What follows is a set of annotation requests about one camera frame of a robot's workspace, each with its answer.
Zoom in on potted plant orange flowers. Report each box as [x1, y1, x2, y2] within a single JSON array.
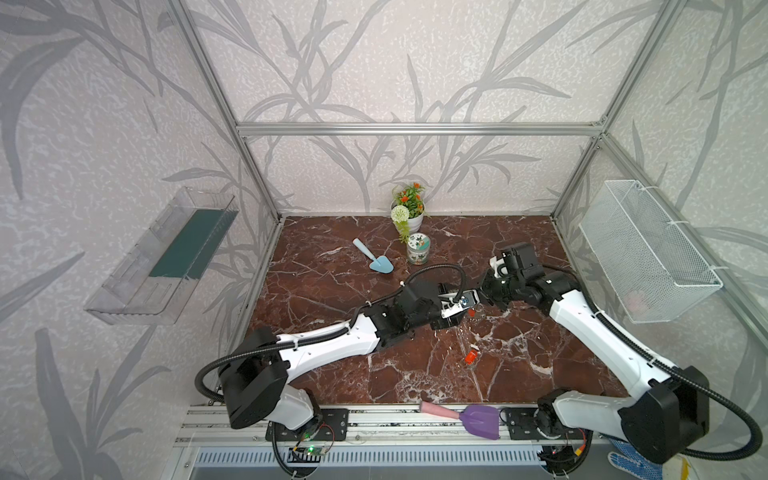
[[390, 182, 425, 243]]

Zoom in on white wire basket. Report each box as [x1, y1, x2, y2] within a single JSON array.
[[580, 180, 723, 324]]

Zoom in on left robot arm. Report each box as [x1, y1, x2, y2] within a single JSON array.
[[194, 265, 481, 432]]

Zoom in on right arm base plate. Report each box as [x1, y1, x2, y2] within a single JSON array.
[[499, 405, 586, 443]]

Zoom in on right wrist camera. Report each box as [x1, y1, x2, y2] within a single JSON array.
[[489, 256, 508, 278]]

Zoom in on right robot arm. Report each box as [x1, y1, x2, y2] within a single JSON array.
[[480, 243, 763, 464]]

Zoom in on purple scoop pink handle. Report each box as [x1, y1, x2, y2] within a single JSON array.
[[419, 401, 500, 440]]

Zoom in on light blue garden trowel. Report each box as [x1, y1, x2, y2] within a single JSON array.
[[353, 238, 394, 274]]

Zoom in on green circuit board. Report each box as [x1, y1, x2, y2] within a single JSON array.
[[289, 445, 331, 463]]

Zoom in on blue white work glove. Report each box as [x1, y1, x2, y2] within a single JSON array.
[[608, 452, 663, 480]]

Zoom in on clear plastic wall shelf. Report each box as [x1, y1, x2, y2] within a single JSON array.
[[85, 187, 239, 326]]

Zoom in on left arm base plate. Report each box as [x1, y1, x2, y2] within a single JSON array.
[[266, 408, 350, 442]]

